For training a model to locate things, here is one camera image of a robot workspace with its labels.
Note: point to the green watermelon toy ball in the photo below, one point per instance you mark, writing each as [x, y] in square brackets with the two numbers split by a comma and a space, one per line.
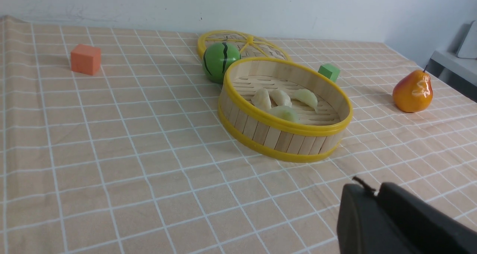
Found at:
[217, 58]

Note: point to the bamboo steamer tray yellow rim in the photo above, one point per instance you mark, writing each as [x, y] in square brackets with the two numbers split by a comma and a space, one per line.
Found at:
[319, 129]

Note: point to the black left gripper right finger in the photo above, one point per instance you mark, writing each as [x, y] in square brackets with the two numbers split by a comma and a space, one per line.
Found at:
[429, 230]

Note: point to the bamboo steamer lid yellow rim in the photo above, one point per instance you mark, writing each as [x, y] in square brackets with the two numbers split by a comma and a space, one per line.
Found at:
[247, 44]

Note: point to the orange foam cube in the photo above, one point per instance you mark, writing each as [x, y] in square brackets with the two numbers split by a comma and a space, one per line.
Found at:
[85, 59]

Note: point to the greenish dumpling front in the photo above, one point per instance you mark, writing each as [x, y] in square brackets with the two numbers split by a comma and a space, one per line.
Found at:
[285, 112]

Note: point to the orange yellow toy pear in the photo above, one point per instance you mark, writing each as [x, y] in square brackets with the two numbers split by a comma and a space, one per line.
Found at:
[414, 92]

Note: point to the green foam cube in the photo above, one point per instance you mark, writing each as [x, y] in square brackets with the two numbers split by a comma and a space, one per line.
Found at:
[330, 71]

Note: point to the white dumpling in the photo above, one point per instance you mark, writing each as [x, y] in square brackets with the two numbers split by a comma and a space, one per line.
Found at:
[261, 100]
[280, 98]

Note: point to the white box on shelf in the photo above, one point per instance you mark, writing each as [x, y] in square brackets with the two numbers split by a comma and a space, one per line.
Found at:
[468, 46]

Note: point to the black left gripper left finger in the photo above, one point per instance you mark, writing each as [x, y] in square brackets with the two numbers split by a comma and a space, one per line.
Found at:
[363, 227]

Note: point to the pale yellow dumpling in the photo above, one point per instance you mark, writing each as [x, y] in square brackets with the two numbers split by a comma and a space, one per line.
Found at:
[308, 97]

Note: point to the beige checkered tablecloth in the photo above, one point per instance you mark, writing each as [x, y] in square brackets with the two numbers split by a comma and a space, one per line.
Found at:
[133, 160]

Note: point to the grey side shelf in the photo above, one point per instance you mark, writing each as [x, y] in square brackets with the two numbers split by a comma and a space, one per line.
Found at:
[460, 74]

